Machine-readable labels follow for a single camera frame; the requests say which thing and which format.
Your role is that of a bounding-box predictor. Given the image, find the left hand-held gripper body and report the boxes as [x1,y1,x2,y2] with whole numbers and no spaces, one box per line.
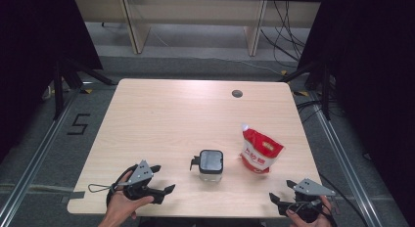
[122,159,159,202]

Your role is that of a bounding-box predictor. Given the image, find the black floor cables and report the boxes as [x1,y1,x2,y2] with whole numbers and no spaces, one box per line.
[295,99,328,124]

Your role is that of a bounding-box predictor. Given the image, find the light wooden shelf unit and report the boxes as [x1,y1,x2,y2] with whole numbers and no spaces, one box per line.
[73,0,322,57]

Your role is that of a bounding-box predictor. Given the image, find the person's left hand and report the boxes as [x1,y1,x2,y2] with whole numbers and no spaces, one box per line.
[106,170,155,221]

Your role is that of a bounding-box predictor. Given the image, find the grey tape strip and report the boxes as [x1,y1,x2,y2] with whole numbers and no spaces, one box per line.
[61,191,86,204]

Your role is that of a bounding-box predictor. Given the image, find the black metal stand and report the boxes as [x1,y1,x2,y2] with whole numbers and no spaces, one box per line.
[52,57,117,121]
[278,62,333,121]

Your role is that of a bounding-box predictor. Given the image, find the glass jar with black lid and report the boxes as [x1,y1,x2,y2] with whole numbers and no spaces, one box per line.
[189,149,225,183]

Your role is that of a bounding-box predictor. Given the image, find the bundle of black cables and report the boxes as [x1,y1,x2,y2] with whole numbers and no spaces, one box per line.
[259,0,311,68]

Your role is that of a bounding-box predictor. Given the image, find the grey cord loop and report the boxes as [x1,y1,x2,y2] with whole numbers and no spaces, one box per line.
[87,183,115,194]

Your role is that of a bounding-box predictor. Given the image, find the black gripper strap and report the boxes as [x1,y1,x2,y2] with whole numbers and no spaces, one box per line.
[106,163,140,208]

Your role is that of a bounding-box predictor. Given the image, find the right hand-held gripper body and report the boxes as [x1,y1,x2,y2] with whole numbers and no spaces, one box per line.
[279,177,337,224]

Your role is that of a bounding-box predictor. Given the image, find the long black floor cable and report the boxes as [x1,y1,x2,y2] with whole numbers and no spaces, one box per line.
[318,172,370,227]

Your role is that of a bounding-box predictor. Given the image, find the red and white sugar bag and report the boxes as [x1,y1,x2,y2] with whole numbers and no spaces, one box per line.
[239,122,285,175]

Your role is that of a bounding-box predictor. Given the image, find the black curtain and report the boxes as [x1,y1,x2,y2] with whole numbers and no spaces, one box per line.
[0,0,104,163]
[298,0,415,218]

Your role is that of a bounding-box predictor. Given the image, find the metal floor rail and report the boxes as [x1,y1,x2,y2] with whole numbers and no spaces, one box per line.
[0,86,83,227]
[307,89,381,227]

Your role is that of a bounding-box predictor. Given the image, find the person's right hand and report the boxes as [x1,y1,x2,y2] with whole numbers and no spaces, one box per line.
[287,195,335,227]

